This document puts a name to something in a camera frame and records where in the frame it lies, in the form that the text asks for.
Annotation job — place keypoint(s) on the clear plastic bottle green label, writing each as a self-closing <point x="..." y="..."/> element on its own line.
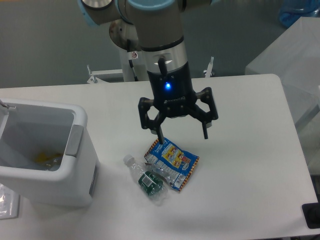
<point x="152" y="186"/>

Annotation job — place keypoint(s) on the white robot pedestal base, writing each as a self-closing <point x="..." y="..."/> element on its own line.
<point x="135" y="62"/>

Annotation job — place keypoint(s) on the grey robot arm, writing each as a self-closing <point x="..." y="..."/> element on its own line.
<point x="161" y="39"/>

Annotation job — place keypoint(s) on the white side table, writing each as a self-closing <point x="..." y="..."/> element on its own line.
<point x="295" y="58"/>

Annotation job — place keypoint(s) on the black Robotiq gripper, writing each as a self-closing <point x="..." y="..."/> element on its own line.
<point x="172" y="92"/>

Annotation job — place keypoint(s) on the blue snack wrapper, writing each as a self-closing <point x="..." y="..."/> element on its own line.
<point x="171" y="162"/>

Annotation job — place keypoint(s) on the yellow trash in can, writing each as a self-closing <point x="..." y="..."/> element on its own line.
<point x="49" y="161"/>

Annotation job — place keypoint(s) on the clear plastic sheet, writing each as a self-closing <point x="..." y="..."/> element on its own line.
<point x="9" y="203"/>

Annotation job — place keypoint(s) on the black device at edge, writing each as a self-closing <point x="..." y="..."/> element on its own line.
<point x="311" y="213"/>

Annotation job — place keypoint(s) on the white trash can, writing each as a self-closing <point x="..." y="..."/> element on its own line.
<point x="46" y="153"/>

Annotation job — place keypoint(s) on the blue water jug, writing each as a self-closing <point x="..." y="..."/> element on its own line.
<point x="291" y="10"/>

